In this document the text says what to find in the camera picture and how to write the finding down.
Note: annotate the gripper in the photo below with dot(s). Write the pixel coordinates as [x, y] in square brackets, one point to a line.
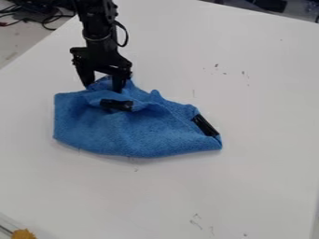
[101, 54]

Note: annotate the blue cloth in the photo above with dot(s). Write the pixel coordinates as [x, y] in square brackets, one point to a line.
[133, 127]

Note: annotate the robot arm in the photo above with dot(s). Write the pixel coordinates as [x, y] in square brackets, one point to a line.
[94, 17]

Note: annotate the yellow toy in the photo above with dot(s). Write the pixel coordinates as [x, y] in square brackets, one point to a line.
[23, 234]

